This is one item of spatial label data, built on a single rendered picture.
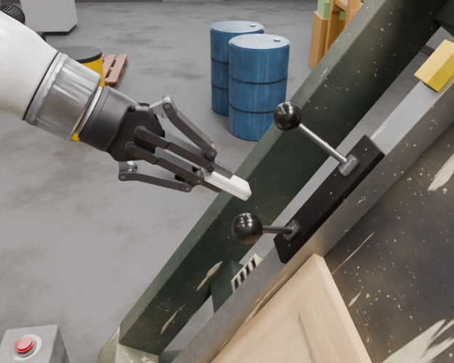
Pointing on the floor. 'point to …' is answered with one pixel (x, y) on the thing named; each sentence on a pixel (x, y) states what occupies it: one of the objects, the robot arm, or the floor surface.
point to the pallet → (113, 68)
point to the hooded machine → (50, 16)
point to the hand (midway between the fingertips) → (227, 181)
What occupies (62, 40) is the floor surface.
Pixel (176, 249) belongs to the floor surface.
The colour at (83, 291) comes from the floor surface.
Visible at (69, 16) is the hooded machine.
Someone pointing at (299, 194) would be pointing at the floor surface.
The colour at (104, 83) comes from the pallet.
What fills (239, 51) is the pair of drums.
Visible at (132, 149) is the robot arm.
